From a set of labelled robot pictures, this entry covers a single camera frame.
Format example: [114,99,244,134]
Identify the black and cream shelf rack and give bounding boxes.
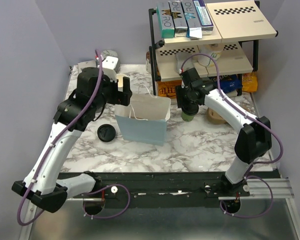
[148,0,278,94]

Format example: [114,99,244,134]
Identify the teal toothpaste box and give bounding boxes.
[156,1,175,39]

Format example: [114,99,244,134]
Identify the grey sponge pouch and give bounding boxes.
[175,52,195,74]

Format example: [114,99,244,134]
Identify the yellow snack bag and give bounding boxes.
[242,71,258,93]

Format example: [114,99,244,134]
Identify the blue white paper bag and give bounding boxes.
[114,84,171,146]

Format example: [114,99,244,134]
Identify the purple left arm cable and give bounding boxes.
[16,48,131,226]

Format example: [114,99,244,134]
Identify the blue razor in package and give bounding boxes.
[78,60,96,70]

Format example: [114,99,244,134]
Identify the toilet paper roll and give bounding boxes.
[197,43,224,67]

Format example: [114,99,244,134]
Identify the silver blue toothpaste box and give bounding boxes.
[181,0,203,40]

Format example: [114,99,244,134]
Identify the grey marbled canister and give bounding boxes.
[101,49,121,73]

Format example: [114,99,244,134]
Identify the blue doritos bag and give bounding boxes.
[219,74,243,94]

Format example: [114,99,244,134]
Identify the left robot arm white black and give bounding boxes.
[11,67,132,213]

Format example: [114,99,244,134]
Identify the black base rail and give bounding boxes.
[72,170,251,210]

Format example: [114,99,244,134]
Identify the orange kettle chips bag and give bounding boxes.
[156,80,182,99]

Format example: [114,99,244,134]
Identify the green paper coffee cup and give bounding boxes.
[181,110,198,122]

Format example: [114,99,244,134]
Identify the blue white toothpaste box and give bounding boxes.
[193,0,214,36]

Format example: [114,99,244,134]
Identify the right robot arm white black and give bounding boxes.
[175,67,272,196]

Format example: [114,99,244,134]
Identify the stack of green paper cups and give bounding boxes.
[116,73,127,91]

